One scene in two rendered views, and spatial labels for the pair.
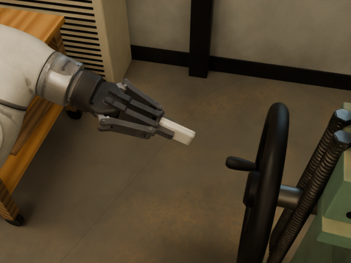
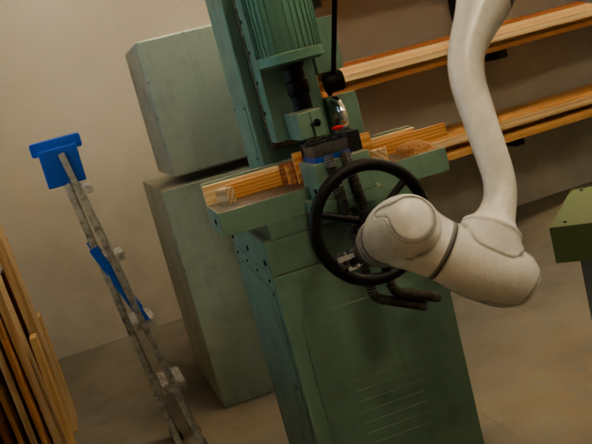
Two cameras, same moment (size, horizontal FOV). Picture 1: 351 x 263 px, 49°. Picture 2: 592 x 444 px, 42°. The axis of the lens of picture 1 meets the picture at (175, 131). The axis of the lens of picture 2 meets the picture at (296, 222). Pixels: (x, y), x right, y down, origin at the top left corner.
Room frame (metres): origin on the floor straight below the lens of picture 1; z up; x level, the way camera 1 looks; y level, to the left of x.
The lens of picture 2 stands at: (1.27, 1.31, 1.18)
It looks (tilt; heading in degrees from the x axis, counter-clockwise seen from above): 11 degrees down; 243
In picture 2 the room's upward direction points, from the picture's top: 15 degrees counter-clockwise
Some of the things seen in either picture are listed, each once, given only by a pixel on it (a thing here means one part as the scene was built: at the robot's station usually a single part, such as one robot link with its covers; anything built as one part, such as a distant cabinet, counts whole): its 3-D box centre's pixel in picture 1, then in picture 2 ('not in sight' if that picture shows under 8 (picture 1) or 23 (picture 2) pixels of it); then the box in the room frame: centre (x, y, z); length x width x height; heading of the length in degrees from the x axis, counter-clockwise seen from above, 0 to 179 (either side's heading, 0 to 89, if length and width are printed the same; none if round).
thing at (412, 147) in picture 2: not in sight; (413, 145); (0.04, -0.32, 0.91); 0.12 x 0.09 x 0.03; 74
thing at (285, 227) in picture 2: not in sight; (333, 204); (0.26, -0.41, 0.82); 0.40 x 0.21 x 0.04; 164
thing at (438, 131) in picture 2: not in sight; (339, 160); (0.19, -0.45, 0.92); 0.62 x 0.02 x 0.04; 164
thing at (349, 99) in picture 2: not in sight; (343, 114); (0.05, -0.60, 1.02); 0.09 x 0.07 x 0.12; 164
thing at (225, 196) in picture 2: not in sight; (225, 196); (0.52, -0.49, 0.92); 0.04 x 0.03 x 0.04; 117
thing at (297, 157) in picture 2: not in sight; (334, 158); (0.24, -0.39, 0.94); 0.21 x 0.01 x 0.08; 164
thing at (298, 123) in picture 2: not in sight; (307, 126); (0.24, -0.48, 1.03); 0.14 x 0.07 x 0.09; 74
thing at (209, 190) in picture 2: not in sight; (312, 165); (0.25, -0.49, 0.92); 0.60 x 0.02 x 0.05; 164
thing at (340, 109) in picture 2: not in sight; (337, 117); (0.09, -0.56, 1.02); 0.12 x 0.03 x 0.12; 74
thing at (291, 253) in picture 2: not in sight; (320, 219); (0.22, -0.58, 0.76); 0.57 x 0.45 x 0.09; 74
